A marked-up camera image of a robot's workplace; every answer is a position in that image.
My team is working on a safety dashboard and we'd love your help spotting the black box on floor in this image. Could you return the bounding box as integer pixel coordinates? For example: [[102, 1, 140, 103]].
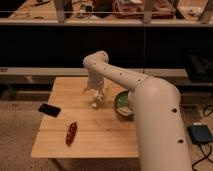
[[187, 125, 213, 144]]

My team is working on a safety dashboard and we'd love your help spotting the black cable on floor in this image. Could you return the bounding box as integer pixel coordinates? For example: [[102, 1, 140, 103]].
[[191, 103, 213, 171]]

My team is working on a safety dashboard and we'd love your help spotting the white plastic bottle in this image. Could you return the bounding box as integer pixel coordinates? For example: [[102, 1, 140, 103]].
[[92, 90, 104, 109]]

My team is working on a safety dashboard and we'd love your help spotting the black smartphone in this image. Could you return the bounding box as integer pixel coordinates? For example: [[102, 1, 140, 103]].
[[38, 104, 61, 117]]

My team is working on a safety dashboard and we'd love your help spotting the red brown oblong object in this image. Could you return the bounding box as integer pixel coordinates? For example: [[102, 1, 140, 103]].
[[66, 122, 77, 146]]

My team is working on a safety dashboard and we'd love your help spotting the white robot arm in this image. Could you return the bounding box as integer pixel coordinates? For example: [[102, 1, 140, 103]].
[[83, 51, 192, 171]]

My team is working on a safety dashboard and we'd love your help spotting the green bowl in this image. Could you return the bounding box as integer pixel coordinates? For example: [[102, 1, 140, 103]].
[[114, 91, 133, 119]]

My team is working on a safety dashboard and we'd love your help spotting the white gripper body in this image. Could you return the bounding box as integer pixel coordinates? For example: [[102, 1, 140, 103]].
[[84, 70, 104, 94]]

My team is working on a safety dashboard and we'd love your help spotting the long workbench shelf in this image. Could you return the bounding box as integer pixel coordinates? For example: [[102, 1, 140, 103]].
[[0, 0, 213, 27]]

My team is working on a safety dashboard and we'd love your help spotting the wooden table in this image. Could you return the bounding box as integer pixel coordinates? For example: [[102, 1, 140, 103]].
[[31, 77, 139, 159]]

